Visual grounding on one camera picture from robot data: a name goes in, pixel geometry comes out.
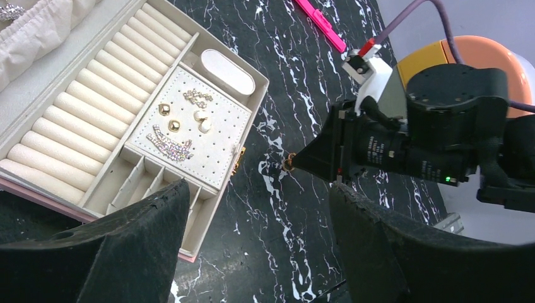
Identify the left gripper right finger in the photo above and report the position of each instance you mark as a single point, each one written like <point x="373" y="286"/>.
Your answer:
<point x="389" y="257"/>

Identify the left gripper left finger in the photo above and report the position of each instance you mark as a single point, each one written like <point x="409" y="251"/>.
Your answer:
<point x="127" y="256"/>

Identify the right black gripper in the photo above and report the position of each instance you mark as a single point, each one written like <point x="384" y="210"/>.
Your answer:
<point x="370" y="140"/>

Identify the gold double hoop earring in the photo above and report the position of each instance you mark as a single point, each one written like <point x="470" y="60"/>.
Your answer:
<point x="287" y="165"/>

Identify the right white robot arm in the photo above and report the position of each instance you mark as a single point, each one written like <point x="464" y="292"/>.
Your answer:
<point x="456" y="125"/>

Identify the pink jewelry box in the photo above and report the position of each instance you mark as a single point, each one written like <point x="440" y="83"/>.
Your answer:
<point x="81" y="82"/>

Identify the silver rhinestone earring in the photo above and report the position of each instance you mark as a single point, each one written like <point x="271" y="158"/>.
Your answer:
<point x="173" y="150"/>

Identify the white pearl earring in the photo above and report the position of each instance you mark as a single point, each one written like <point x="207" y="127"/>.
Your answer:
<point x="200" y="115"/>
<point x="205" y="126"/>

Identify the pink plastic clip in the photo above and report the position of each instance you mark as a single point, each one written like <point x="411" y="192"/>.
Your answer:
<point x="323" y="24"/>

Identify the gold stud in box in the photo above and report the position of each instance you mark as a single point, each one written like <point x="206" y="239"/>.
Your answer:
<point x="164" y="109"/>
<point x="174" y="125"/>

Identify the small rhinestone earring in box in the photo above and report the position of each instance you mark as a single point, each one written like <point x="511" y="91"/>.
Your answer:
<point x="198" y="98"/>

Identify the white cylinder with orange lid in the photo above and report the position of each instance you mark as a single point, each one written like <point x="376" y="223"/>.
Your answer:
<point x="477" y="52"/>

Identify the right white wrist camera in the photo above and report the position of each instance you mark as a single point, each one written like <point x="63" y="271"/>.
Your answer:
<point x="376" y="79"/>

